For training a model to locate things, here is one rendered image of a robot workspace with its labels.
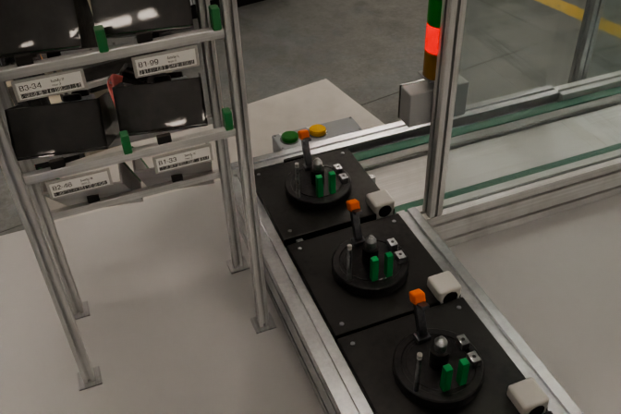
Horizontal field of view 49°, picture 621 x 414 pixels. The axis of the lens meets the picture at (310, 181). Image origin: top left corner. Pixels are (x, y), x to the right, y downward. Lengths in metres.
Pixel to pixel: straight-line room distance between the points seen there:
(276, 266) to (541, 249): 0.57
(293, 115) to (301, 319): 0.82
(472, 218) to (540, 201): 0.17
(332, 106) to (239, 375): 0.92
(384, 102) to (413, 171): 2.03
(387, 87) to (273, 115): 1.90
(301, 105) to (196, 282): 0.71
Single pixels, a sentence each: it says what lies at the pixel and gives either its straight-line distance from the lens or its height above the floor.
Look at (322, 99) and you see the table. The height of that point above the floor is 0.86.
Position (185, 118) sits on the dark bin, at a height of 1.32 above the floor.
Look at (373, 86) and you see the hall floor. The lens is 3.74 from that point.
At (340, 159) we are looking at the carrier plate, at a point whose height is 0.97.
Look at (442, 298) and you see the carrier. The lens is 1.22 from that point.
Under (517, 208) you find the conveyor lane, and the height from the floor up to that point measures 0.91.
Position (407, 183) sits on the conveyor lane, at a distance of 1.55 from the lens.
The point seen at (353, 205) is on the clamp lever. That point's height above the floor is 1.07.
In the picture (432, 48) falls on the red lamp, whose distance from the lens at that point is 1.21.
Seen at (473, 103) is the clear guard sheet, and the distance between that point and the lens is 1.30.
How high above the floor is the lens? 1.87
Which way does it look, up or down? 38 degrees down
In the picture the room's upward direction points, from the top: 2 degrees counter-clockwise
